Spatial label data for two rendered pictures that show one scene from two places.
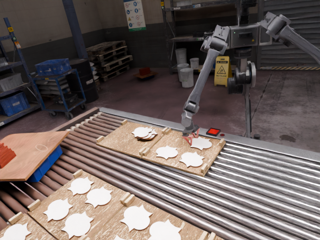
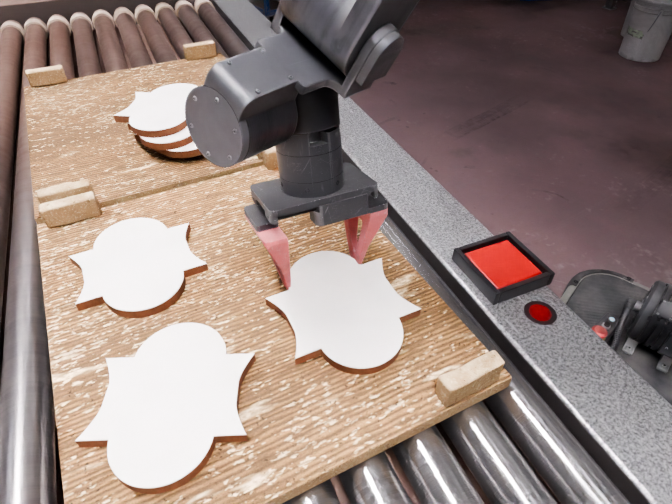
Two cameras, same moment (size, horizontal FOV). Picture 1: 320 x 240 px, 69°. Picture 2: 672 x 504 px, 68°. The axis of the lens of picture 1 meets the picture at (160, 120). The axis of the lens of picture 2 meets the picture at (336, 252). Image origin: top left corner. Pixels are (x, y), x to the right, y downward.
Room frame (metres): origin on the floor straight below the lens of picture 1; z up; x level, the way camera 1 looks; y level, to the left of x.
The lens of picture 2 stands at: (0.94, -0.36, 1.30)
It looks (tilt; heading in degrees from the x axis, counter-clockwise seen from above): 42 degrees down; 26
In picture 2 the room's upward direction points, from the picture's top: straight up
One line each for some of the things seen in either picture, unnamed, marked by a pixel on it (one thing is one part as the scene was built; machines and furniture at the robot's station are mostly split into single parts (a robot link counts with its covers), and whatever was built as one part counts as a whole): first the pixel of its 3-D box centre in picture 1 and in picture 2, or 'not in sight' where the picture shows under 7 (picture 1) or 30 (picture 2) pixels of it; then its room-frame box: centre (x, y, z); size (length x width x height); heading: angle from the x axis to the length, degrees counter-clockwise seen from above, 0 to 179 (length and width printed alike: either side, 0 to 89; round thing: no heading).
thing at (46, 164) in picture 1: (28, 160); not in sight; (1.29, 0.89, 0.97); 0.31 x 0.31 x 0.10; 78
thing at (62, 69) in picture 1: (53, 67); not in sight; (4.43, 1.81, 0.96); 0.50 x 0.38 x 0.21; 71
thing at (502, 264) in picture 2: (213, 132); (501, 267); (1.36, -0.35, 0.92); 0.06 x 0.06 x 0.01; 50
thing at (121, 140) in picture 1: (133, 137); (152, 119); (1.45, 0.21, 0.93); 0.41 x 0.35 x 0.02; 53
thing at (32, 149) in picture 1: (16, 153); not in sight; (1.31, 0.96, 1.03); 0.50 x 0.50 x 0.02; 78
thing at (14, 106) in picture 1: (11, 103); not in sight; (4.70, 3.01, 0.32); 0.50 x 0.41 x 0.37; 142
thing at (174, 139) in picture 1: (184, 149); (239, 294); (1.20, -0.12, 0.93); 0.41 x 0.35 x 0.02; 53
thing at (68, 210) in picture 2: (146, 152); (70, 209); (1.21, 0.11, 0.95); 0.06 x 0.02 x 0.03; 143
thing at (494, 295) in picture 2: (213, 132); (501, 266); (1.36, -0.35, 0.92); 0.08 x 0.08 x 0.02; 50
